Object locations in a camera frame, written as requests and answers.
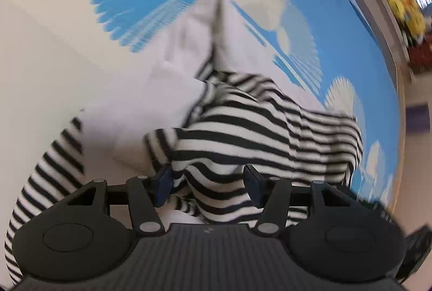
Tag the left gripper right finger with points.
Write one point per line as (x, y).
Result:
(264, 190)

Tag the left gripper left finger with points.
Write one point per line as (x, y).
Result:
(150, 190)

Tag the black white striped garment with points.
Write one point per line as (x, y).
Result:
(206, 99)

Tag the purple box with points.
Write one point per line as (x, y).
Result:
(418, 119)

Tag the blue white patterned bedsheet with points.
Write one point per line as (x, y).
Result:
(56, 54)

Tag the dark red plush toy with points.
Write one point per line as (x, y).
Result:
(420, 57)

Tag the yellow plush toy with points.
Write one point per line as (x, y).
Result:
(408, 14)

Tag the wooden bed frame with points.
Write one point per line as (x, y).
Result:
(385, 29)

